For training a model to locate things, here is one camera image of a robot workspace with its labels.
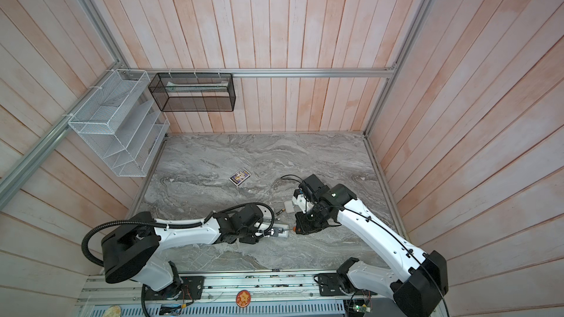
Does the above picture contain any white wire mesh shelf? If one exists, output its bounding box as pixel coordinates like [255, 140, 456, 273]
[69, 70, 170, 178]

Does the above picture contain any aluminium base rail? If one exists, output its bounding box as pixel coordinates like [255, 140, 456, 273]
[77, 270, 384, 305]

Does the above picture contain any black mesh basket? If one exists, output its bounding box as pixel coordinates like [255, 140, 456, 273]
[148, 72, 236, 112]

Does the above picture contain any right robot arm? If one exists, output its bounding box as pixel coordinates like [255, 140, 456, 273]
[292, 175, 449, 316]

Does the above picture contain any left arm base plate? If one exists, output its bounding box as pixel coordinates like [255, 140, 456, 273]
[142, 276, 205, 302]

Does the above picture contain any black corrugated cable hose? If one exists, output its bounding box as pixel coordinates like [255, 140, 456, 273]
[81, 217, 208, 317]

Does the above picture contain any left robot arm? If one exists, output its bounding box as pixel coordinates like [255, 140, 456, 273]
[101, 203, 275, 299]

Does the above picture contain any red round sticker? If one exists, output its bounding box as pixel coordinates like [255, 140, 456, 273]
[236, 290, 251, 308]

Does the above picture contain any white remote with label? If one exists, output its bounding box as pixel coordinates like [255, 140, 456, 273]
[263, 224, 289, 239]

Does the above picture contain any white battery cover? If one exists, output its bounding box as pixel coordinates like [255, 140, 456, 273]
[284, 200, 295, 214]

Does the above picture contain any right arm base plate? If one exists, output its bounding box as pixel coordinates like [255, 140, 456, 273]
[314, 272, 354, 296]

